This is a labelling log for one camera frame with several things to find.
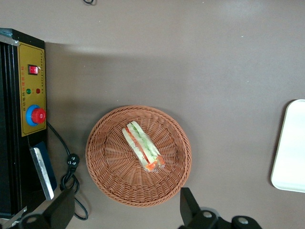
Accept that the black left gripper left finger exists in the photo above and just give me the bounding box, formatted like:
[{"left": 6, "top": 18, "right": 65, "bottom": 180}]
[{"left": 16, "top": 188, "right": 76, "bottom": 229}]

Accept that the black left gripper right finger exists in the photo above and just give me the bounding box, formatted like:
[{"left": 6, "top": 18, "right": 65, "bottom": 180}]
[{"left": 178, "top": 187, "right": 233, "bottom": 229}]

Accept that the vegetable sandwich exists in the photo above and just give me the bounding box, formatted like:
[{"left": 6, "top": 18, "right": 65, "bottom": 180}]
[{"left": 122, "top": 121, "right": 166, "bottom": 173}]

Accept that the round brown wicker basket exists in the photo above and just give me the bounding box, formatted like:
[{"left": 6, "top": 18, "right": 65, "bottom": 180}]
[{"left": 85, "top": 105, "right": 193, "bottom": 208}]

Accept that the cream plastic tray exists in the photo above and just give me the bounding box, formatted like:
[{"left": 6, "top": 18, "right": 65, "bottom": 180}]
[{"left": 270, "top": 99, "right": 305, "bottom": 193}]

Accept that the black sealing machine yellow panel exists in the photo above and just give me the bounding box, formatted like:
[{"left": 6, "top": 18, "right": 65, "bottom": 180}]
[{"left": 0, "top": 27, "right": 58, "bottom": 229}]

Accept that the black power cable with plug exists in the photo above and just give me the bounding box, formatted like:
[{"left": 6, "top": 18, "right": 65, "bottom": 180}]
[{"left": 46, "top": 121, "right": 89, "bottom": 220}]

